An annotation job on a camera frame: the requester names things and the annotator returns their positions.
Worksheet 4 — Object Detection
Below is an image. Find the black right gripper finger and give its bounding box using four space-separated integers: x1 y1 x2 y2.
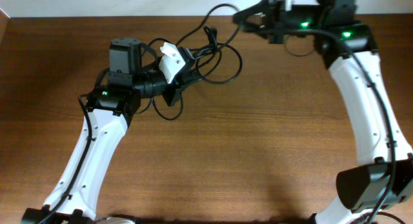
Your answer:
240 22 270 39
232 0 274 24

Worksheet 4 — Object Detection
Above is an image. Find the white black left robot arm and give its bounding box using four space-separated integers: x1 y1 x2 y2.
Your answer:
21 38 195 223

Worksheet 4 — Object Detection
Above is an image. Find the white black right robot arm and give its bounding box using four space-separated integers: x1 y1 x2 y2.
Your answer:
233 0 412 223

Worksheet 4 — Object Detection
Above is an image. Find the black cable bundle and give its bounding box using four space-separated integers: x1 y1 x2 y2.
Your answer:
151 3 243 121

